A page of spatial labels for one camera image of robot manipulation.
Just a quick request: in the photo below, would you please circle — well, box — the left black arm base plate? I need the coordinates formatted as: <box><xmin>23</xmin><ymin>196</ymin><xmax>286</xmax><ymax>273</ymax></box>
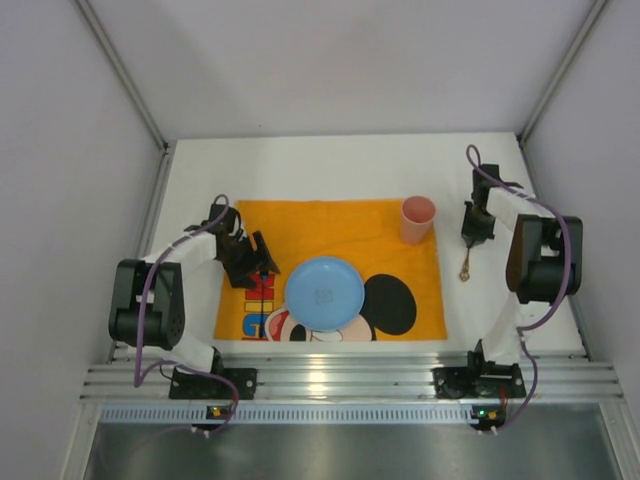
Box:
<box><xmin>168</xmin><ymin>368</ymin><xmax>258</xmax><ymax>400</ymax></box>

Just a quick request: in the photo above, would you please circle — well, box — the aluminium frame post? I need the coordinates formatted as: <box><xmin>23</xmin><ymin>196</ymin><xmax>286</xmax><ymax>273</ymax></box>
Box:
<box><xmin>71</xmin><ymin>0</ymin><xmax>169</xmax><ymax>152</ymax></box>
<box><xmin>516</xmin><ymin>0</ymin><xmax>611</xmax><ymax>148</ymax></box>

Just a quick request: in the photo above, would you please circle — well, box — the orange Mickey Mouse placemat cloth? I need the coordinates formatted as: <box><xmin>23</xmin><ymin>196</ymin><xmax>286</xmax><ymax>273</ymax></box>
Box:
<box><xmin>214</xmin><ymin>199</ymin><xmax>448</xmax><ymax>343</ymax></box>

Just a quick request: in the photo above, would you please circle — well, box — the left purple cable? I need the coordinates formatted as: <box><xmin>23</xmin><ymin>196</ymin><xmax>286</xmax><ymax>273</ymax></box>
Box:
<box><xmin>133</xmin><ymin>194</ymin><xmax>239</xmax><ymax>436</ymax></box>

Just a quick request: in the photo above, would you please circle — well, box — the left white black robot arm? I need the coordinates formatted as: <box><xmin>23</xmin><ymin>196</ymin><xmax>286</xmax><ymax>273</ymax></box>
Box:
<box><xmin>108</xmin><ymin>194</ymin><xmax>280</xmax><ymax>387</ymax></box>

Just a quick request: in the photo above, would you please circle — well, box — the left aluminium frame post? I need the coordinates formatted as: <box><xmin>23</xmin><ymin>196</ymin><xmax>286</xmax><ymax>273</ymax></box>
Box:
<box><xmin>71</xmin><ymin>0</ymin><xmax>169</xmax><ymax>152</ymax></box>

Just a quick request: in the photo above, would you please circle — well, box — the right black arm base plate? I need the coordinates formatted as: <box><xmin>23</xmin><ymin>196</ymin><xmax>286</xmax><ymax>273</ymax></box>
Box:
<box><xmin>433</xmin><ymin>364</ymin><xmax>527</xmax><ymax>400</ymax></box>

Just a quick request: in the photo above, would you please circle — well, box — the aluminium mounting rail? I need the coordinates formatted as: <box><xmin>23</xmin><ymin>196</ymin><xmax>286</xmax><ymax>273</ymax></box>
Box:
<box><xmin>80</xmin><ymin>353</ymin><xmax>623</xmax><ymax>403</ymax></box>

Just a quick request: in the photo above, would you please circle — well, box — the pink plastic cup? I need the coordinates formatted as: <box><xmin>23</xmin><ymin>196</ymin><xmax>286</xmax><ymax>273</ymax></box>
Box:
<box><xmin>400</xmin><ymin>195</ymin><xmax>437</xmax><ymax>245</ymax></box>

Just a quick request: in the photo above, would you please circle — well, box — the right aluminium frame post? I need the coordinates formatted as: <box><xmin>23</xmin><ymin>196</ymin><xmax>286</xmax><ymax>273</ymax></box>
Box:
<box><xmin>516</xmin><ymin>0</ymin><xmax>611</xmax><ymax>148</ymax></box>

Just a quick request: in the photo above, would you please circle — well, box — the blue plastic plate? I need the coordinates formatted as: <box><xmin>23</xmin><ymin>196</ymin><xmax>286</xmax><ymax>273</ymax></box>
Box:
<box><xmin>284</xmin><ymin>256</ymin><xmax>365</xmax><ymax>332</ymax></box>

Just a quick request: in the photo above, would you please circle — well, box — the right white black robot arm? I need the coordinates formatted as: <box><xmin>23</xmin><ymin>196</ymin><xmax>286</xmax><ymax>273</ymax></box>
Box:
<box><xmin>461</xmin><ymin>164</ymin><xmax>583</xmax><ymax>366</ymax></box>

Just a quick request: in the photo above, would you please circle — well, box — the white slotted cable duct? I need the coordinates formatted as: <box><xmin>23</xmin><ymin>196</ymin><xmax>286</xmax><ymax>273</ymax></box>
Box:
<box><xmin>100</xmin><ymin>404</ymin><xmax>502</xmax><ymax>426</ymax></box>

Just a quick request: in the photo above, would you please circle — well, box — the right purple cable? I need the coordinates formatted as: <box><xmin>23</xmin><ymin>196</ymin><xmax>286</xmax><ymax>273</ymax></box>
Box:
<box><xmin>465</xmin><ymin>144</ymin><xmax>576</xmax><ymax>434</ymax></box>

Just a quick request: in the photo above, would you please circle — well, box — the blue plastic fork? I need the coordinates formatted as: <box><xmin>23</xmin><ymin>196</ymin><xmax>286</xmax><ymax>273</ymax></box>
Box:
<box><xmin>258</xmin><ymin>270</ymin><xmax>268</xmax><ymax>339</ymax></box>

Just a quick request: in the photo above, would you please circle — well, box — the gold metal spoon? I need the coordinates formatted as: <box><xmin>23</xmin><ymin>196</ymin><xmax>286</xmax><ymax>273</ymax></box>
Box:
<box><xmin>458</xmin><ymin>247</ymin><xmax>471</xmax><ymax>282</ymax></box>

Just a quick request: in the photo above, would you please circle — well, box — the purple cable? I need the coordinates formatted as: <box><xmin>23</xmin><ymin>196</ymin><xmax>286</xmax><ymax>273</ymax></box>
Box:
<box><xmin>465</xmin><ymin>144</ymin><xmax>576</xmax><ymax>434</ymax></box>
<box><xmin>133</xmin><ymin>194</ymin><xmax>239</xmax><ymax>436</ymax></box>

